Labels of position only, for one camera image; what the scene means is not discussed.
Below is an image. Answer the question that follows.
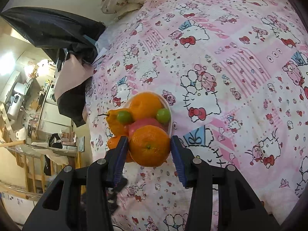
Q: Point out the small orange mandarin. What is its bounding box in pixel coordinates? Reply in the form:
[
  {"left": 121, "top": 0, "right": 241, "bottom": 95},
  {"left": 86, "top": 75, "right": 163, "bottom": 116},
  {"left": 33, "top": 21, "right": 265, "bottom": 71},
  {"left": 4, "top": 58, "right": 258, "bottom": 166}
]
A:
[{"left": 129, "top": 125, "right": 171, "bottom": 167}]

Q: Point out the green lime fruit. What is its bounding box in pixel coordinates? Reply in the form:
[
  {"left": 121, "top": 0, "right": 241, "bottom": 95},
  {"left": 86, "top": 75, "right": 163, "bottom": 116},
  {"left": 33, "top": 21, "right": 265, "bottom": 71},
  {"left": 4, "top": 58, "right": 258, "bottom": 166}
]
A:
[
  {"left": 117, "top": 110, "right": 133, "bottom": 125},
  {"left": 156, "top": 108, "right": 171, "bottom": 125}
]

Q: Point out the wooden rack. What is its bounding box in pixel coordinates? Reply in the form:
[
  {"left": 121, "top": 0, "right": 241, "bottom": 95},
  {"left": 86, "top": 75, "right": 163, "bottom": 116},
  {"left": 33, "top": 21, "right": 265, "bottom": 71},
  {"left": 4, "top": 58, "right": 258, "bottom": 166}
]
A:
[{"left": 1, "top": 140, "right": 81, "bottom": 201}]

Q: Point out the orange lower left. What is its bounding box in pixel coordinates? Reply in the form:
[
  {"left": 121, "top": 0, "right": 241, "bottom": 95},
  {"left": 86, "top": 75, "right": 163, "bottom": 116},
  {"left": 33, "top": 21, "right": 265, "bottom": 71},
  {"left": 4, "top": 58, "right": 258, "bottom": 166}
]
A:
[{"left": 107, "top": 135, "right": 134, "bottom": 163}]

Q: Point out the orange pear-shaped fruit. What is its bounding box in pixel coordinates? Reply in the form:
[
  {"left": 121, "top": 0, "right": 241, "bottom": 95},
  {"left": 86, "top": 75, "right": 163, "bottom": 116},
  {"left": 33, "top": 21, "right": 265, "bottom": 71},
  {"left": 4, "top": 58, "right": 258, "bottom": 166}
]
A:
[{"left": 98, "top": 109, "right": 133, "bottom": 136}]

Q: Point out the red apple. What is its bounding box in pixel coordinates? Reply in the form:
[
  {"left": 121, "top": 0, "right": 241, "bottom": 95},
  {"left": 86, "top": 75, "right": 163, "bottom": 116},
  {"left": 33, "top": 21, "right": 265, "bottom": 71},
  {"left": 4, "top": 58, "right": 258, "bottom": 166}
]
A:
[{"left": 128, "top": 118, "right": 166, "bottom": 137}]

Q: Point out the large orange top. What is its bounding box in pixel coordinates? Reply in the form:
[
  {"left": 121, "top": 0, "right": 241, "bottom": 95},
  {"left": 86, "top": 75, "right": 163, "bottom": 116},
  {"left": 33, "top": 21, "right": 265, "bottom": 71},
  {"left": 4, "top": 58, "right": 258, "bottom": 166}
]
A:
[{"left": 128, "top": 92, "right": 163, "bottom": 121}]

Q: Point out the pink towel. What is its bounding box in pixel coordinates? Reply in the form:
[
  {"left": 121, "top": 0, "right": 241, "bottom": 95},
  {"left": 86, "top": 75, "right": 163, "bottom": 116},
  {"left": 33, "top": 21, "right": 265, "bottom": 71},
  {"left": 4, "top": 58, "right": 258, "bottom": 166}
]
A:
[{"left": 54, "top": 54, "right": 93, "bottom": 127}]

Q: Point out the pink Hello Kitty bedspread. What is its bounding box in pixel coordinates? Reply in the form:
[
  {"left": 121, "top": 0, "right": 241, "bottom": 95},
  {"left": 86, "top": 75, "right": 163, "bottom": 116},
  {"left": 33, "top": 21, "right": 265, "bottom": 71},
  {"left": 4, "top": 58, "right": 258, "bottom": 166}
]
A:
[{"left": 86, "top": 0, "right": 307, "bottom": 223}]

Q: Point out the black cloth on chair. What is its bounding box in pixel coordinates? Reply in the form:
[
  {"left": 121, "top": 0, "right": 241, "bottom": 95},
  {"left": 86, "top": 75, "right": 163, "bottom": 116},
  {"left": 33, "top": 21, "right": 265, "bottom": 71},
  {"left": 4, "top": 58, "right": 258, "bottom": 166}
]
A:
[{"left": 1, "top": 7, "right": 106, "bottom": 63}]

